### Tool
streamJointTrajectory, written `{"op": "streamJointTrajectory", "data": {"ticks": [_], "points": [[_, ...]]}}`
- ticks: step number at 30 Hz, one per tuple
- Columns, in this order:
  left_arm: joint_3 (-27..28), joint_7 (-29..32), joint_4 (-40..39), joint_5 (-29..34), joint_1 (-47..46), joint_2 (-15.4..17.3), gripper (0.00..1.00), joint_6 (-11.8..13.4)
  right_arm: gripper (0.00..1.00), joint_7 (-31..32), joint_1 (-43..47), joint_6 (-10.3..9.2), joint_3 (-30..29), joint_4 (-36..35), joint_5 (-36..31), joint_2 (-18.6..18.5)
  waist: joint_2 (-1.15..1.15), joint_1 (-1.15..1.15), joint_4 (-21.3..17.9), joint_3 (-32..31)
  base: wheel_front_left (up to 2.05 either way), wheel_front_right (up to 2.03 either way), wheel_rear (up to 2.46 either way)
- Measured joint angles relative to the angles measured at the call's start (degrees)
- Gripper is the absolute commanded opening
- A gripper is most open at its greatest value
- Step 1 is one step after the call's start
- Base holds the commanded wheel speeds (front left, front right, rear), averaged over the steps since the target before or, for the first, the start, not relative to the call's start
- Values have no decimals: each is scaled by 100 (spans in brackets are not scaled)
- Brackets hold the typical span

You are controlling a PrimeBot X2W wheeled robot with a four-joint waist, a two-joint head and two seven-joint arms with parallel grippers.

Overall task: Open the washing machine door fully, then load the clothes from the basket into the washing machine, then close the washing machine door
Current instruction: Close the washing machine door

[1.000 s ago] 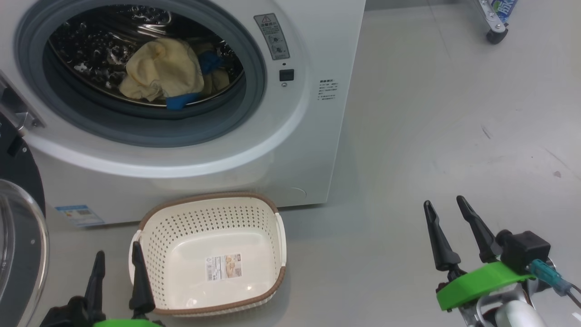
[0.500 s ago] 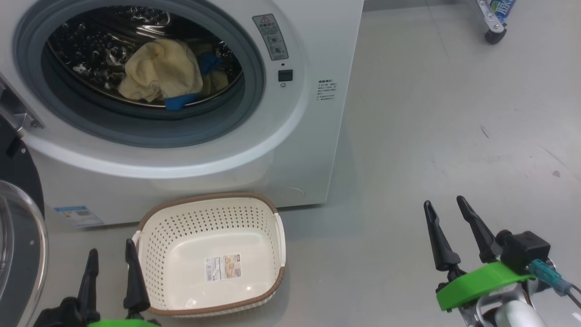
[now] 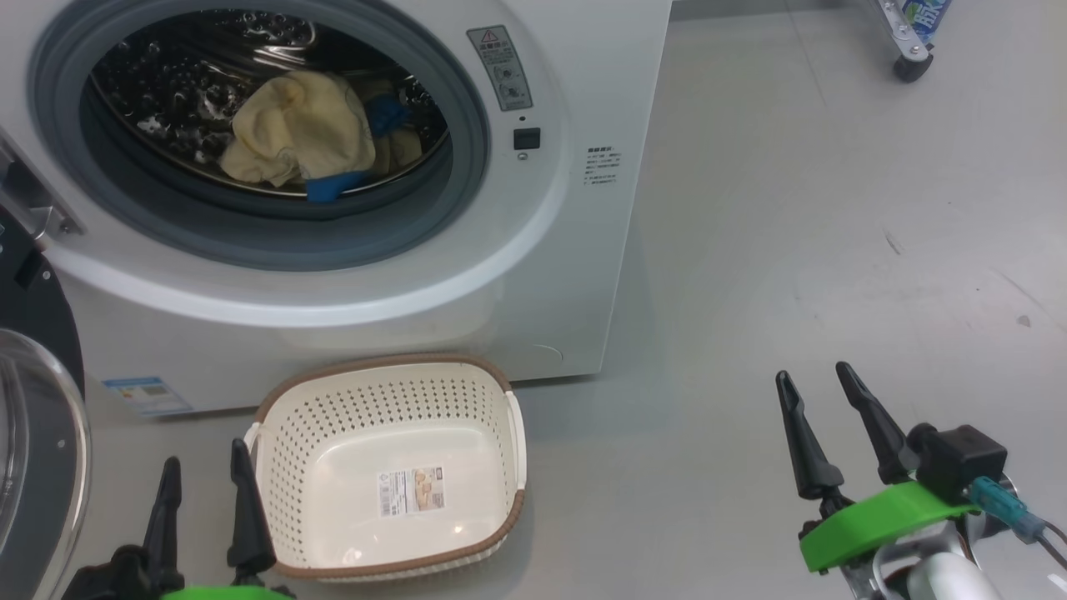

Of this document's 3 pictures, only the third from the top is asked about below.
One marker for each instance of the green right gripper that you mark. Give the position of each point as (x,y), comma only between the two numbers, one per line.
(875,521)

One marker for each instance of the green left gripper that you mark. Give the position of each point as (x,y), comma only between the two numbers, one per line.
(225,593)

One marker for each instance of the black round glass washer door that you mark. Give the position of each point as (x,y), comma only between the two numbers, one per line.
(33,433)

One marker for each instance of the cream garment with blue cuffs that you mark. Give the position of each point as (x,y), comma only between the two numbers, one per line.
(292,125)

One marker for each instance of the paper basket label sticker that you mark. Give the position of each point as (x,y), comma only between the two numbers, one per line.
(413,492)

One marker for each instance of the cream perforated basket brown rim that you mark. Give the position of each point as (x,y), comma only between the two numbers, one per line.
(400,417)

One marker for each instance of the white front-load washing machine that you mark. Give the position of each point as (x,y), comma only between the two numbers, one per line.
(542,275)

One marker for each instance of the black square door latch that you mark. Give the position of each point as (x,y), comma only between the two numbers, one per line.
(526,138)

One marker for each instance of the blue energy label sticker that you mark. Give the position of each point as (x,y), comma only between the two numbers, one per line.
(148,397)

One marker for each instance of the small printed text label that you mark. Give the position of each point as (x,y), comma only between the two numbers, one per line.
(602,164)

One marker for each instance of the metal cart leg with caster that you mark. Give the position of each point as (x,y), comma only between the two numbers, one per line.
(909,50)

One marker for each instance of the blue green labelled bottle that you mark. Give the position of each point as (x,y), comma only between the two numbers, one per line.
(925,17)

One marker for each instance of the grey warning sticker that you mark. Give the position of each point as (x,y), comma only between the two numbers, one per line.
(500,68)

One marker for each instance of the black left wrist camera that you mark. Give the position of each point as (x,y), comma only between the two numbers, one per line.
(108,579)

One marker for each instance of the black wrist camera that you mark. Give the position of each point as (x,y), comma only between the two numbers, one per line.
(959,462)
(108,579)

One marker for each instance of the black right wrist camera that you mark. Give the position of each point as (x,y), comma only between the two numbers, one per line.
(959,462)

